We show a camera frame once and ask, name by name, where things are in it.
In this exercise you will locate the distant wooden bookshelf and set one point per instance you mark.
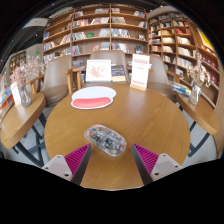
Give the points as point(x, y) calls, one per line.
point(18, 61)

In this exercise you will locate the glass vase, dried flowers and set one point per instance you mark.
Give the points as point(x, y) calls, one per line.
point(25, 95)
point(194, 95)

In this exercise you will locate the white red sign stand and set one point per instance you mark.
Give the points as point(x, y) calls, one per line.
point(140, 71)

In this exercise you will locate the brown wooden-armed armchair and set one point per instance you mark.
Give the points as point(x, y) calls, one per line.
point(56, 80)
point(156, 75)

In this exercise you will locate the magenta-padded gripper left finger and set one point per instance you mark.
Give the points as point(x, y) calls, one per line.
point(78, 160)

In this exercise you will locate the brown armchair holding picture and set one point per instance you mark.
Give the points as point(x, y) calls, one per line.
point(110, 55)

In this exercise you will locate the white ceiling panel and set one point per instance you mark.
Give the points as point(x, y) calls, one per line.
point(36, 22)

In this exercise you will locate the white mouse pad, red rest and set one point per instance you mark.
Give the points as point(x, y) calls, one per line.
point(93, 98)

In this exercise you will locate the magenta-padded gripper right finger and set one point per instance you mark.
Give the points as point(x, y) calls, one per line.
point(145, 159)

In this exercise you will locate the transparent computer mouse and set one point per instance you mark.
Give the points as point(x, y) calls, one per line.
point(105, 140)

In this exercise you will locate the curved wooden bookshelf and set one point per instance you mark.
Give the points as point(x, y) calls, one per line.
point(180, 43)

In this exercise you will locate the dark blue book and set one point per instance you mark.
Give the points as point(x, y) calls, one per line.
point(118, 73)

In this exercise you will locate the stack of books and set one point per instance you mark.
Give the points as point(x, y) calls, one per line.
point(181, 89)

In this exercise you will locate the white framed flower picture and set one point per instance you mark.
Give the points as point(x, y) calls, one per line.
point(98, 71)

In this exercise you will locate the small white table card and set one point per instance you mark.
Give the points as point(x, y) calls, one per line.
point(15, 95)

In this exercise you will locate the wide wooden bookshelf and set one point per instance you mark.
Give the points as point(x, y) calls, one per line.
point(96, 33)

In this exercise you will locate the round wooden side table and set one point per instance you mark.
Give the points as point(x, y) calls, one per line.
point(200, 113)
point(20, 120)

